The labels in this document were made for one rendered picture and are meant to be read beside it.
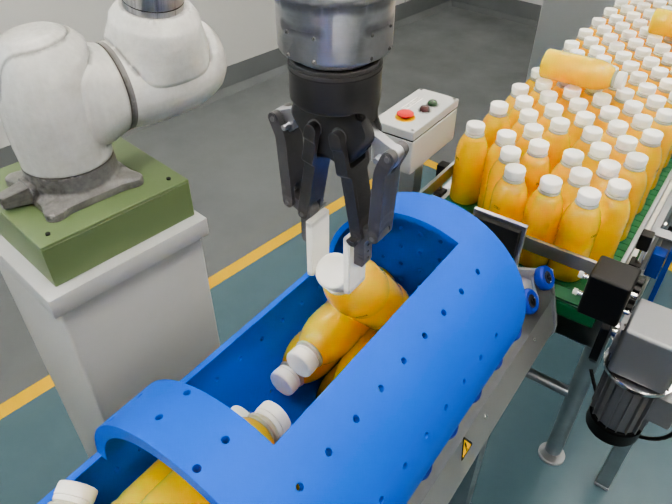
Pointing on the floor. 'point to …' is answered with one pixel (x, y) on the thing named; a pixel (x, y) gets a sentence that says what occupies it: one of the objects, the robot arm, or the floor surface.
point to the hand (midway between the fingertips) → (336, 252)
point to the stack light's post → (611, 466)
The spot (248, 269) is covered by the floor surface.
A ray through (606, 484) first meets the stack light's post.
